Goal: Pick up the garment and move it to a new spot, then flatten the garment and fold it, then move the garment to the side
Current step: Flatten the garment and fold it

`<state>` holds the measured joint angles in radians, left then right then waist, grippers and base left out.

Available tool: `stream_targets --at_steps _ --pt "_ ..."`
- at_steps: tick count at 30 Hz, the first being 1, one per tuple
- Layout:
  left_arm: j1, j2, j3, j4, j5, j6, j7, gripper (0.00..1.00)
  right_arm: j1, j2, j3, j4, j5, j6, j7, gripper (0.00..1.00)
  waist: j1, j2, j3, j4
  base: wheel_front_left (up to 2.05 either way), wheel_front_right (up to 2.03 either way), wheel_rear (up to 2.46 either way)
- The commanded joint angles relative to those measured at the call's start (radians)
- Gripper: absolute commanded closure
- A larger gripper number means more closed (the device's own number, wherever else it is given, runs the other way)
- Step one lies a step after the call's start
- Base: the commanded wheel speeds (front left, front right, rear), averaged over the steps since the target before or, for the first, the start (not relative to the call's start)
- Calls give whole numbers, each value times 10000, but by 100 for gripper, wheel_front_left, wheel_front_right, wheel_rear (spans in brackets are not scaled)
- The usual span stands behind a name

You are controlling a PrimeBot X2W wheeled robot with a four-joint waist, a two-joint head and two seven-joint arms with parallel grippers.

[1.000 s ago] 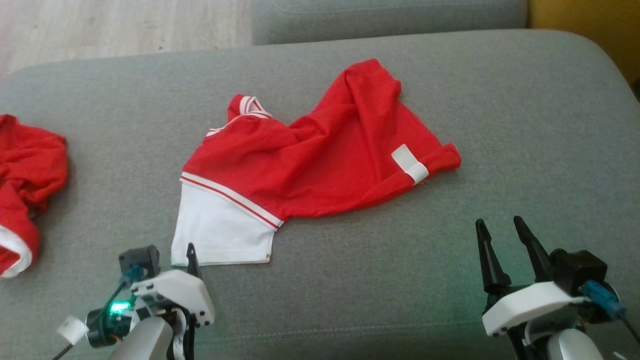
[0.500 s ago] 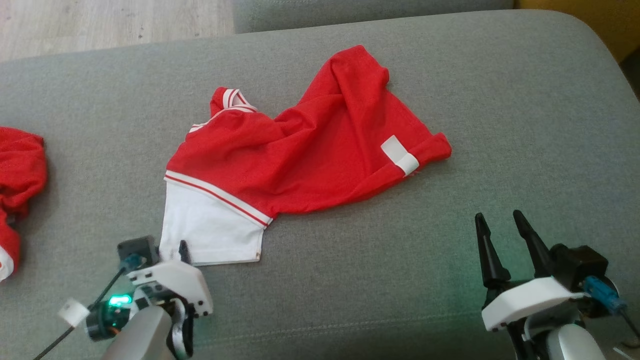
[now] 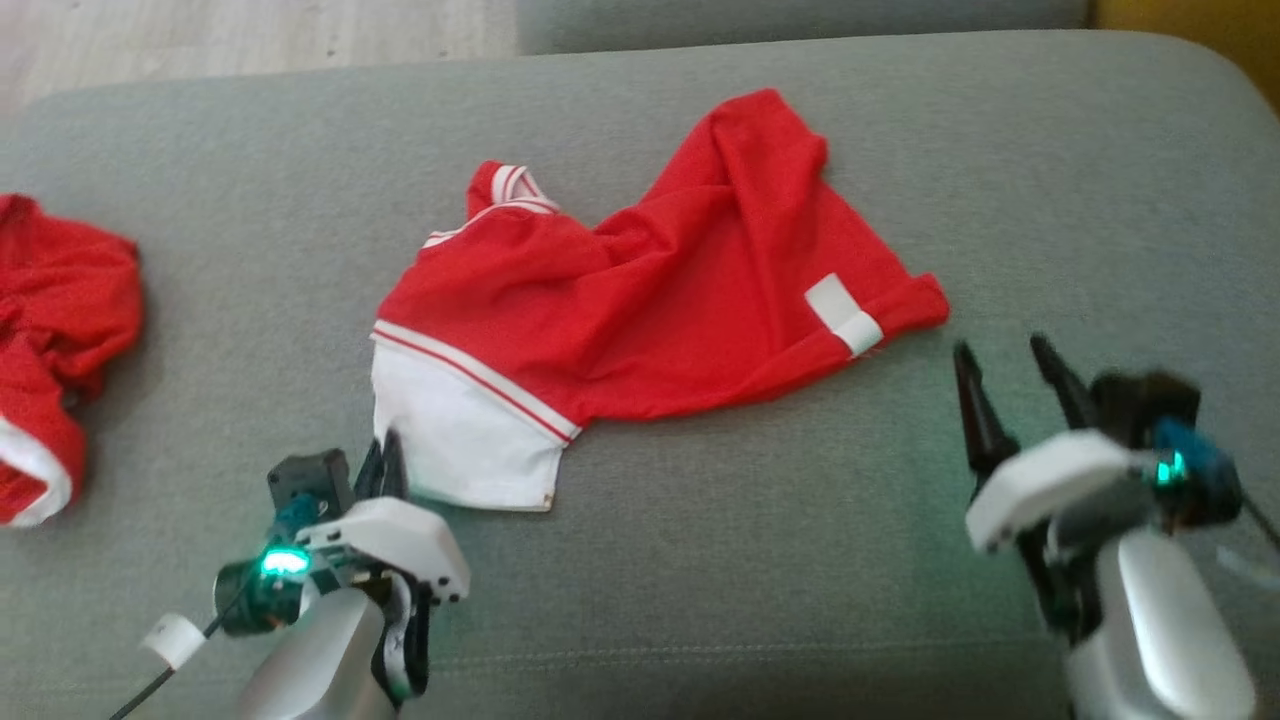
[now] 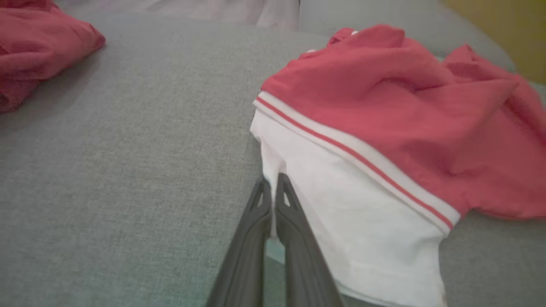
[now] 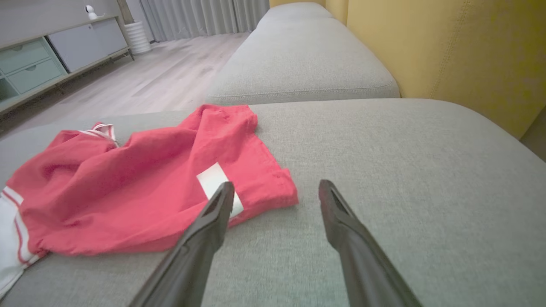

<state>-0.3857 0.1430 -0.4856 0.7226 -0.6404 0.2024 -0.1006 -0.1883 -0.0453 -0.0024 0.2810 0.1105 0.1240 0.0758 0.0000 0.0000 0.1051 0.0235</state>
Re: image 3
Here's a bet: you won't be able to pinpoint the red basketball jersey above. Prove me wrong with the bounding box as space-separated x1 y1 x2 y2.
370 88 951 513

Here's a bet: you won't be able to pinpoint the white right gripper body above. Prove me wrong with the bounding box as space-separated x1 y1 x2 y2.
965 430 1161 638

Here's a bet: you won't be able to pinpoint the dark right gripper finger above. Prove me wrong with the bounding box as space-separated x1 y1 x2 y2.
1030 335 1101 433
953 342 1022 481

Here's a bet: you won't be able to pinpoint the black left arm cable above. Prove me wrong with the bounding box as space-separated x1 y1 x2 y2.
108 495 321 720

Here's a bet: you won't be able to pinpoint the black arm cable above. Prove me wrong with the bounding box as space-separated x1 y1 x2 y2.
1150 418 1280 591
108 495 321 720

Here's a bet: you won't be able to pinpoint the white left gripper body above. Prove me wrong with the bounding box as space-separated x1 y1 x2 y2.
295 497 471 706

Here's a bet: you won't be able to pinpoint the large grey sofa seat cushion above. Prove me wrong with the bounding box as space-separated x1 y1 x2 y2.
0 30 1280 720

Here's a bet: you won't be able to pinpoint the red white-trimmed shorts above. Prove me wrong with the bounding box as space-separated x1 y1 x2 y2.
0 193 147 529

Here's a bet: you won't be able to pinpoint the small grey sofa cushion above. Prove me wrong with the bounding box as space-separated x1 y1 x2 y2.
515 0 1091 56

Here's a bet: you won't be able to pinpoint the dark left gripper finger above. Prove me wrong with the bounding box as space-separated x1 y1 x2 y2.
384 430 410 501
355 440 387 501

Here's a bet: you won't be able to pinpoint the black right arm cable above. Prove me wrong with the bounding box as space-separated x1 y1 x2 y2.
1150 418 1280 591

